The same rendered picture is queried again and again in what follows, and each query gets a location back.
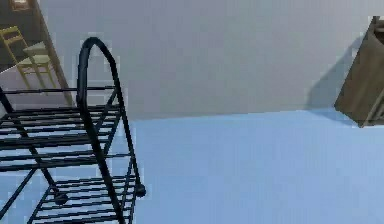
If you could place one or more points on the brown wooden cabinet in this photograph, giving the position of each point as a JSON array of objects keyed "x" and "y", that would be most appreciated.
[{"x": 361, "y": 86}]

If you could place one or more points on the yellow wooden chair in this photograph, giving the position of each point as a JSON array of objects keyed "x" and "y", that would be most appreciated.
[{"x": 36, "y": 60}]

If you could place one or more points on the brown framed wall picture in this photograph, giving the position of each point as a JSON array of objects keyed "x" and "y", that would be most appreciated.
[{"x": 20, "y": 4}]

